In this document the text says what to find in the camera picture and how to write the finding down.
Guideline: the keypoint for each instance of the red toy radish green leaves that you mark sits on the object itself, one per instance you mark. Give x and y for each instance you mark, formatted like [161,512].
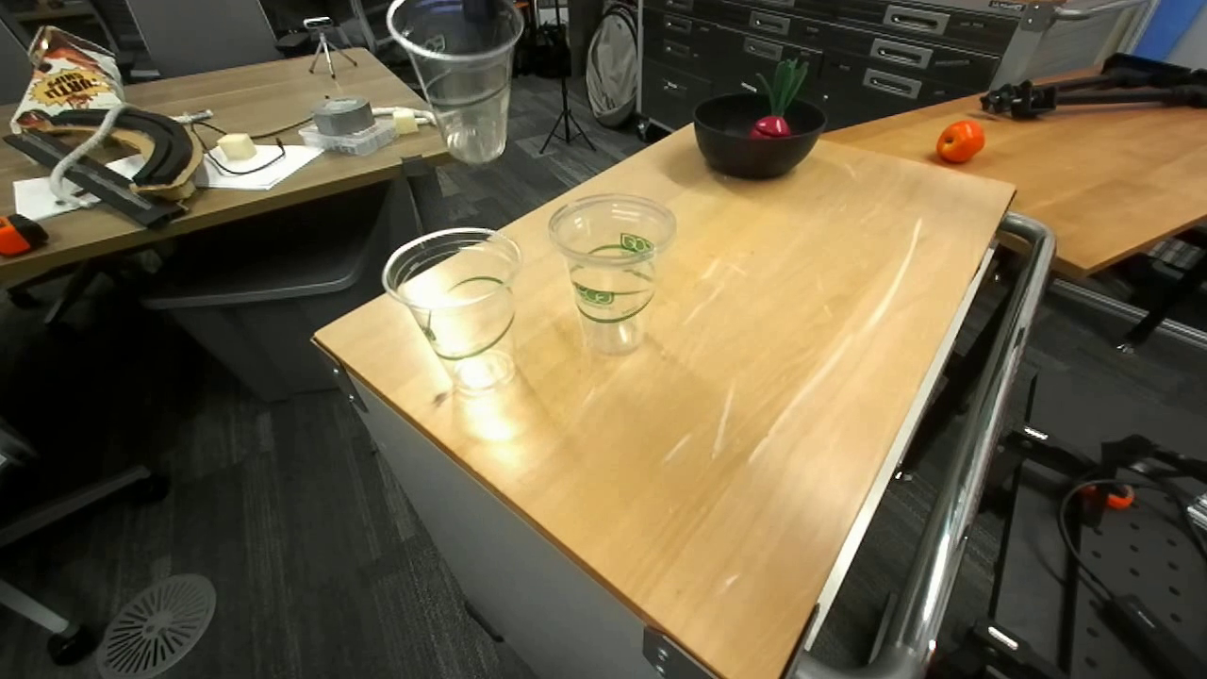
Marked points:
[770,126]

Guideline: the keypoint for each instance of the black bowl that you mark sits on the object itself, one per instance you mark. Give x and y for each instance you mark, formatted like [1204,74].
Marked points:
[729,152]

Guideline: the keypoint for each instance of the pale yellow small block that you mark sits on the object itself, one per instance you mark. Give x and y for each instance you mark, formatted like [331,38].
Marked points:
[236,147]

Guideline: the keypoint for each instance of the orange object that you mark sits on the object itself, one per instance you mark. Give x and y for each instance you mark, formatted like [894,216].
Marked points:
[12,234]

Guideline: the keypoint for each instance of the tall black tripod stand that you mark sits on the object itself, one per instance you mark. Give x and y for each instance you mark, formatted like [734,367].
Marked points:
[566,100]

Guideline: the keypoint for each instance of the white plug adapter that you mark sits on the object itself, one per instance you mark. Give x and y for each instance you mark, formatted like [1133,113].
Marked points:
[400,119]

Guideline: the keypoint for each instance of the clear plastic container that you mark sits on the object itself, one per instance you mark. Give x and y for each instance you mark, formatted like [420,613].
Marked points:
[363,137]

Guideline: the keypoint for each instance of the grey tape roll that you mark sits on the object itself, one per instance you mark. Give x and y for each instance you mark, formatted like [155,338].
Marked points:
[343,119]

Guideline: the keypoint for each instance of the large white paper sheet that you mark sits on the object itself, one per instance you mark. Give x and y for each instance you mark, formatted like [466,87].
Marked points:
[268,166]

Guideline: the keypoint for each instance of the orange toy fruit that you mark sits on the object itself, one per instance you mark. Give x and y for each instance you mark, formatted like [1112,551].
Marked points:
[959,142]

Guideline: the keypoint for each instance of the dark drawer cabinet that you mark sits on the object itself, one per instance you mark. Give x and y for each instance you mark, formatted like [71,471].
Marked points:
[906,59]

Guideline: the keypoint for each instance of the grey office chair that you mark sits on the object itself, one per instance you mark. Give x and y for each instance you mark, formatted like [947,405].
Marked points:
[203,30]

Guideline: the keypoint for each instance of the black folded tripod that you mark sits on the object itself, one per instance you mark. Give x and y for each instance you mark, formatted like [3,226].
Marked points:
[1057,92]

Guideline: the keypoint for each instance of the round perforated floor disc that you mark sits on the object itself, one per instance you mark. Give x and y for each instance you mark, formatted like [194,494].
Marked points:
[155,625]

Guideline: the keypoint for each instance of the black flat bar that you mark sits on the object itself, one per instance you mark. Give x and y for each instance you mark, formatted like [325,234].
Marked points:
[90,183]

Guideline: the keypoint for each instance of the grey storage bin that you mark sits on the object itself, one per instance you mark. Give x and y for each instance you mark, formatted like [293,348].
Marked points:
[1057,30]

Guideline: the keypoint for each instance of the white tube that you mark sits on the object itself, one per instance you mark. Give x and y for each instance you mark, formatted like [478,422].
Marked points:
[90,143]

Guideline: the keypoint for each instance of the dark chair with metal legs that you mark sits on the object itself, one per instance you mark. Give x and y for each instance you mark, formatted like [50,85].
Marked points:
[50,504]

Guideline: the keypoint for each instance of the small white paper card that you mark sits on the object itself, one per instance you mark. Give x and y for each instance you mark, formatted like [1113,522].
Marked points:
[38,196]

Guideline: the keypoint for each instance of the chip bag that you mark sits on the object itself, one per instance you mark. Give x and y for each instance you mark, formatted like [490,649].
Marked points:
[71,85]

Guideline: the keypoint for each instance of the blue panel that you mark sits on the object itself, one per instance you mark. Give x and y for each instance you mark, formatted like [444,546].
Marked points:
[1176,22]

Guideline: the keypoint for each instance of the mini camera tripod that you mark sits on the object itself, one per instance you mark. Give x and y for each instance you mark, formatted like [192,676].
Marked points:
[331,43]

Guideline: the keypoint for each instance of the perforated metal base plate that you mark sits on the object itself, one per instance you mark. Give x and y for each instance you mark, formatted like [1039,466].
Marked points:
[1155,566]

